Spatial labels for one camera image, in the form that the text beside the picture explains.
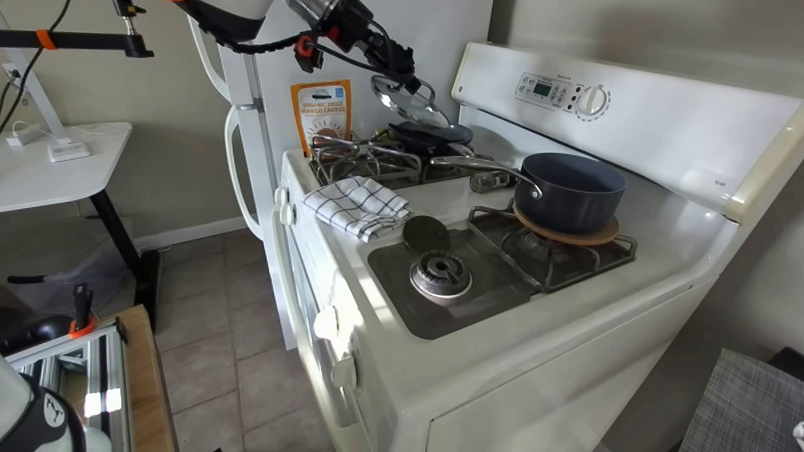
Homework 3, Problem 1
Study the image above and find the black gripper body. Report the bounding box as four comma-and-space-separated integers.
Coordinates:
290, 0, 422, 86

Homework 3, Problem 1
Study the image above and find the small dark frying pan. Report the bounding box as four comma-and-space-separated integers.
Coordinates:
384, 121, 477, 160

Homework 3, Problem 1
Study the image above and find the orange food packet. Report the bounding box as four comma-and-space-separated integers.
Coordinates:
289, 79, 354, 160

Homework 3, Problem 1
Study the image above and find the bare metal burner grate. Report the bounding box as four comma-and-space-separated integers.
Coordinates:
309, 129, 425, 190

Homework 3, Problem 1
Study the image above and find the black burner grate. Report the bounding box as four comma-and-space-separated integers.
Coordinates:
367, 124, 516, 197
465, 204, 639, 296

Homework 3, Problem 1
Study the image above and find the white checkered dish towel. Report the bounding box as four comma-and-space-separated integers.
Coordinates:
298, 173, 411, 246

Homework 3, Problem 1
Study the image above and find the white timer dial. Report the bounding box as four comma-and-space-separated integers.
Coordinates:
574, 84, 613, 124

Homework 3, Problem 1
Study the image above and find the dark blue saucepan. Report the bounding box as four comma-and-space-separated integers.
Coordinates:
428, 150, 628, 237

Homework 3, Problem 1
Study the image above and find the round cork trivet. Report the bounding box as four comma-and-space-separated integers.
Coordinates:
509, 204, 623, 248

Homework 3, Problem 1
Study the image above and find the black boom bar orange tape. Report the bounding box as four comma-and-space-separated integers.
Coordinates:
0, 0, 158, 60

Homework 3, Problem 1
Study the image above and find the white stand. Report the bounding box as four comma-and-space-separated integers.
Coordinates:
0, 57, 89, 167

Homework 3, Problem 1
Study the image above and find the white desk with black legs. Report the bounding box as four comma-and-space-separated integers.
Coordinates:
0, 121, 161, 329

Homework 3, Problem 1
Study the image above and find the white power adapter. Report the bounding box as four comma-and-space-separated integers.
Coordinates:
3, 121, 44, 150

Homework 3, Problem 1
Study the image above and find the black orange clamp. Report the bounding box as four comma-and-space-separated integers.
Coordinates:
64, 282, 99, 342

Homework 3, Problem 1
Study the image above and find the wooden board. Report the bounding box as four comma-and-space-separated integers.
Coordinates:
109, 303, 177, 452

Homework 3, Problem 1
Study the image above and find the grey woven mat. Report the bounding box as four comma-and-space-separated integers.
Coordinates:
676, 346, 804, 452

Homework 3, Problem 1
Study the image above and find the aluminium frame cart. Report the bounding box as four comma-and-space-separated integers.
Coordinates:
3, 322, 136, 452

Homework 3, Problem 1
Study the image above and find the white device with black strap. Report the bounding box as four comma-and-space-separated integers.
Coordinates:
0, 355, 116, 452

